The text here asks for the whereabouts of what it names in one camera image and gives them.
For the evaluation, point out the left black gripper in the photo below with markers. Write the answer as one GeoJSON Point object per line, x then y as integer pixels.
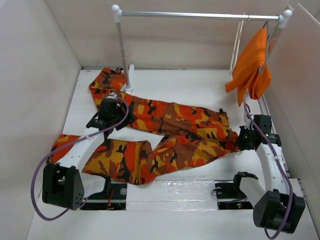
{"type": "Point", "coordinates": [130, 119]}

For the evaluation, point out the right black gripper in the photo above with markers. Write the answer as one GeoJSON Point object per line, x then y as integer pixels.
{"type": "Point", "coordinates": [241, 144]}

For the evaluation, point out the orange camouflage trousers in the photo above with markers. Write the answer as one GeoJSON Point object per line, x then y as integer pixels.
{"type": "Point", "coordinates": [185, 120]}

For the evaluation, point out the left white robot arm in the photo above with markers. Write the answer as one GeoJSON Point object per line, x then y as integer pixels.
{"type": "Point", "coordinates": [64, 183]}

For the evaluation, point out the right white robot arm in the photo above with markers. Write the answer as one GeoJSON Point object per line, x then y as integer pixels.
{"type": "Point", "coordinates": [275, 205]}

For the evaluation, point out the orange cloth on hanger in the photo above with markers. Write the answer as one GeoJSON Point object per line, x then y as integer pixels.
{"type": "Point", "coordinates": [250, 75]}

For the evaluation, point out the grey hanger holding cloth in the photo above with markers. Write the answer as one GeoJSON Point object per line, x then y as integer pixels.
{"type": "Point", "coordinates": [272, 35]}

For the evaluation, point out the empty white hanger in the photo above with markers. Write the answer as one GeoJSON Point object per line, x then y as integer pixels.
{"type": "Point", "coordinates": [236, 47]}

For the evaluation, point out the white foam block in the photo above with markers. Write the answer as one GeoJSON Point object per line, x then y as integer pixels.
{"type": "Point", "coordinates": [172, 196]}

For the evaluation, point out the white metal clothes rack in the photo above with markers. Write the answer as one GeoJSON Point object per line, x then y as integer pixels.
{"type": "Point", "coordinates": [118, 13]}

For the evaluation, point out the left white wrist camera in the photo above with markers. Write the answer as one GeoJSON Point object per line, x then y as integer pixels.
{"type": "Point", "coordinates": [111, 96]}

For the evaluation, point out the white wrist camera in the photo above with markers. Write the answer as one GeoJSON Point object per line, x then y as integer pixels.
{"type": "Point", "coordinates": [248, 123]}
{"type": "Point", "coordinates": [111, 96]}

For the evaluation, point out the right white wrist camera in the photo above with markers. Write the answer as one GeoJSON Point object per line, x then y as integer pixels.
{"type": "Point", "coordinates": [248, 123]}

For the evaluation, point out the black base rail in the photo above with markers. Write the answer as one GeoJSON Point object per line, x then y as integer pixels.
{"type": "Point", "coordinates": [114, 199]}

